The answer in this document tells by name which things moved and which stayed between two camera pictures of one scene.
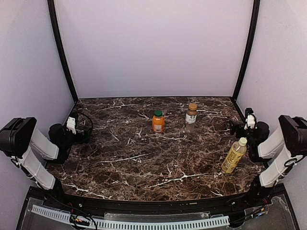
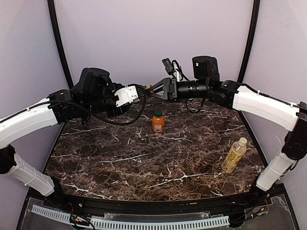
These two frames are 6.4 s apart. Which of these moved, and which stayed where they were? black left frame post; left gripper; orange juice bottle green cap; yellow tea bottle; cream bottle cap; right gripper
Moved: left gripper; right gripper
Stayed: black left frame post; cream bottle cap; yellow tea bottle; orange juice bottle green cap
